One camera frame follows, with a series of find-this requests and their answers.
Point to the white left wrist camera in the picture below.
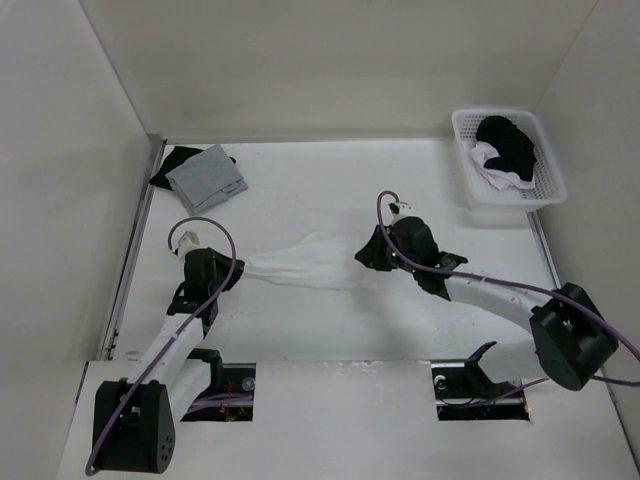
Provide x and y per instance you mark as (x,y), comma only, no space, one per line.
(187,243)

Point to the black tank top in basket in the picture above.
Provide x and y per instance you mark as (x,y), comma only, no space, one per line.
(504,148)

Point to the grey folded tank top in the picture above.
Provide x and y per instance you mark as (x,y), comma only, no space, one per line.
(206,180)

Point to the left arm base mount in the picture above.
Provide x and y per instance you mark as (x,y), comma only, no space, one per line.
(231,399)

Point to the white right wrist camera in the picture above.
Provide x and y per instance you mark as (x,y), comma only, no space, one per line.
(400,210)

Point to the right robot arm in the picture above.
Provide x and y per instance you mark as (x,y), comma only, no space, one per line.
(565,343)

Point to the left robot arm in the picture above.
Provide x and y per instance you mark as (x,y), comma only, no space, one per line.
(134,418)

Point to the white plastic laundry basket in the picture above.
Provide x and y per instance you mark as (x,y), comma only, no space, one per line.
(484,198)

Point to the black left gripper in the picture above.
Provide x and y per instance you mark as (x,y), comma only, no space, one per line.
(235,274)

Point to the white tank top in basket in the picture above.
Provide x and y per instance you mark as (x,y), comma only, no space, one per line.
(492,175)

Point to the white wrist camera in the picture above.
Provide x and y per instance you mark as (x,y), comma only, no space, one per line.
(400,210)
(187,243)

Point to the white tank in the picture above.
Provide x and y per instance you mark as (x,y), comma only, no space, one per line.
(492,175)
(316,262)

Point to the black folded tank top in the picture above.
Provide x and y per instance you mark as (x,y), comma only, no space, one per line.
(175,158)

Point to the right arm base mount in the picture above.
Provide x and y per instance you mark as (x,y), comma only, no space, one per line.
(463,392)

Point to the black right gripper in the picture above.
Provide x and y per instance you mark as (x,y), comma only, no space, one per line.
(371,254)

